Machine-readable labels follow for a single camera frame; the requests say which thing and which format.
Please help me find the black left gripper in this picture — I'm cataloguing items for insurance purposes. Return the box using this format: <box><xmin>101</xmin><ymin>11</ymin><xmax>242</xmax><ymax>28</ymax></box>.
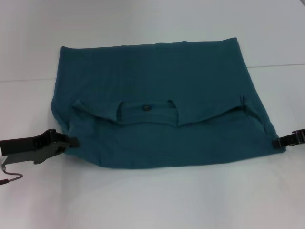
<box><xmin>0</xmin><ymin>128</ymin><xmax>80</xmax><ymax>166</ymax></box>

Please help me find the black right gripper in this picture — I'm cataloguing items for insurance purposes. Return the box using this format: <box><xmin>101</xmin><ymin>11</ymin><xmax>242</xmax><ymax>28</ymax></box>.
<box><xmin>272</xmin><ymin>127</ymin><xmax>305</xmax><ymax>149</ymax></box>

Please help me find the teal FREE print t-shirt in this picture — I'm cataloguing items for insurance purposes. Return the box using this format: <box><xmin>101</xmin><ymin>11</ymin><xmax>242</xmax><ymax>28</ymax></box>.
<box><xmin>51</xmin><ymin>37</ymin><xmax>286</xmax><ymax>169</ymax></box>

